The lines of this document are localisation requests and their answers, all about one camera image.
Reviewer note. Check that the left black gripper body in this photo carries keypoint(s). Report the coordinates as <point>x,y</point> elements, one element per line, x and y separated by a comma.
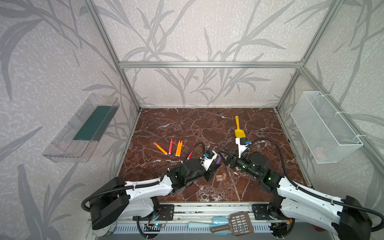
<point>212,167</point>

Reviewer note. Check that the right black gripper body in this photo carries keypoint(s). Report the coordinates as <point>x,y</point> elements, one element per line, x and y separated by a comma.
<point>233,161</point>

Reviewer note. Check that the purple highlighter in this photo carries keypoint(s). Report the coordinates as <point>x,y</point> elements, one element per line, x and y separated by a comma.
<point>218,162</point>

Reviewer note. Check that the orange highlighter lone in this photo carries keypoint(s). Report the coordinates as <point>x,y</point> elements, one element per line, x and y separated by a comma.
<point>160,148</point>

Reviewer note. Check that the pink highlighter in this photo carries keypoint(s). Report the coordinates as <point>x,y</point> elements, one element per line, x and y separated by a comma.
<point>190,155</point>
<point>170,147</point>

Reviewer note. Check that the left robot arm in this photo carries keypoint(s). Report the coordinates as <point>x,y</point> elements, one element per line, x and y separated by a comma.
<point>123,199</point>

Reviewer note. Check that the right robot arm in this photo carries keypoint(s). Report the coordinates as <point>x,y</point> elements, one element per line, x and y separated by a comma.
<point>345,218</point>

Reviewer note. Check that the yellow plastic scoop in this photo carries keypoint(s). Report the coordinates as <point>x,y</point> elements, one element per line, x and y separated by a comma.
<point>238,132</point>

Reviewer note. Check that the orange highlighter right of pair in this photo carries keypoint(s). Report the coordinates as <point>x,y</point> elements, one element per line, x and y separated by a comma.
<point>180,148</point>

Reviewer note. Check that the orange highlighter of pair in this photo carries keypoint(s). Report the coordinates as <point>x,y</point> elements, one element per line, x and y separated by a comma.
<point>180,148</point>

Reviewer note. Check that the orange highlighter left of pair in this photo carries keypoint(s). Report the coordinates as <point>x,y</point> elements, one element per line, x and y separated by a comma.
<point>178,149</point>

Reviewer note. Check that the light blue brush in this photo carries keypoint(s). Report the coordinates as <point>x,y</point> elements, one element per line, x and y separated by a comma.
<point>216,222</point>

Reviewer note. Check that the brown slotted litter scoop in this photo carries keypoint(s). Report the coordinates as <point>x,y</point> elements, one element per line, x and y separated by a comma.
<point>239,225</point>

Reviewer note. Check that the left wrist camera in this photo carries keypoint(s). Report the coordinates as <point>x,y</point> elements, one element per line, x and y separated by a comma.
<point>209,158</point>

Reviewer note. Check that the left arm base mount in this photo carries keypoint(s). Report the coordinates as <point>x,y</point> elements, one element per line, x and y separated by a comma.
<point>166,213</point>

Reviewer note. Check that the aluminium front rail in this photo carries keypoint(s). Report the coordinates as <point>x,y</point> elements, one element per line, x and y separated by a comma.
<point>210,208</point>

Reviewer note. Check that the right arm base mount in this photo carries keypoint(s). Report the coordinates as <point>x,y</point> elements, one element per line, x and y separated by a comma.
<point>262,211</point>

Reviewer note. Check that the white wire basket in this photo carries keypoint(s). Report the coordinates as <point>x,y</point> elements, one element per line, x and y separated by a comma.
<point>326,132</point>

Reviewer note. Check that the clear plastic wall tray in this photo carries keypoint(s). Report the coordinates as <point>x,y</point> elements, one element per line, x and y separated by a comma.
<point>79,138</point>

